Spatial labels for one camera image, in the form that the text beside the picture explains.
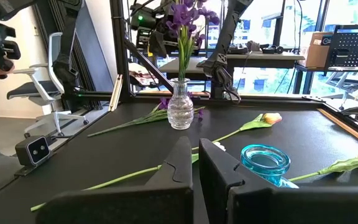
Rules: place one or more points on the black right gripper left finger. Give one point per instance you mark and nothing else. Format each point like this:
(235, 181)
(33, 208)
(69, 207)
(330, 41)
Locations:
(154, 205)

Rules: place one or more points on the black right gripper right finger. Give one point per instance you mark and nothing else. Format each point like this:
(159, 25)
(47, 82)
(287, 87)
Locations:
(259, 208)

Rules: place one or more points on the blue glass vase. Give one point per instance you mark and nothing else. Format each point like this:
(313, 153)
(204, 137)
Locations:
(273, 178)

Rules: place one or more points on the purple flower bunch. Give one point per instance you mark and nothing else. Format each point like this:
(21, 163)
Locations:
(180, 15)
(164, 103)

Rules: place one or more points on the clear glass vase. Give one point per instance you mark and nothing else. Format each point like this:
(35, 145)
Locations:
(180, 112)

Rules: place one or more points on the white tulip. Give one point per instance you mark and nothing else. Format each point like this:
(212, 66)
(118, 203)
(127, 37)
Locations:
(343, 165)
(221, 146)

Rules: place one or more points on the pink tulip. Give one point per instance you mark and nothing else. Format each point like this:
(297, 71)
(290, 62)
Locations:
(272, 118)

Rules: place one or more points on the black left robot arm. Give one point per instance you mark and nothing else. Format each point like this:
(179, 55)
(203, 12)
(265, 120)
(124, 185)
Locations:
(225, 40)

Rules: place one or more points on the light wooden strips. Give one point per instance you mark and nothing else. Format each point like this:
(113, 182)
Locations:
(116, 93)

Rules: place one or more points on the black table mat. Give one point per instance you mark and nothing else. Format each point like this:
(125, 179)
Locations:
(104, 161)

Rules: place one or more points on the grey desk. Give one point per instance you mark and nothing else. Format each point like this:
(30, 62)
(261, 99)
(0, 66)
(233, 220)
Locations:
(259, 57)

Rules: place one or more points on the white office chair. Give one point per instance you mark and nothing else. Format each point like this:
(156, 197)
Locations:
(33, 90)

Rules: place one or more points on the grey office chair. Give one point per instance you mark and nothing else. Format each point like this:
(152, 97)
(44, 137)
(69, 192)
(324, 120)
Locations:
(346, 84)

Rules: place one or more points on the cardboard box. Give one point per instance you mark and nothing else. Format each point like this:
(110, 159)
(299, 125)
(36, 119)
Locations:
(317, 53)

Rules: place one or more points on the black perforated panel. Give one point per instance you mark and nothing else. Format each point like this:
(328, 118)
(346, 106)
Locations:
(353, 46)

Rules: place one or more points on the black aluminium table frame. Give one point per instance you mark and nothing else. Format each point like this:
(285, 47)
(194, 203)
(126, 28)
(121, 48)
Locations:
(118, 46)

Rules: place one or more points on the black frame clamp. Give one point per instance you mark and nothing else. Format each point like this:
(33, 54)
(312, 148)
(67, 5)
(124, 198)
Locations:
(353, 114)

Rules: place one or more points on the small black camera box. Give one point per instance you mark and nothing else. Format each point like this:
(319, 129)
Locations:
(33, 151)

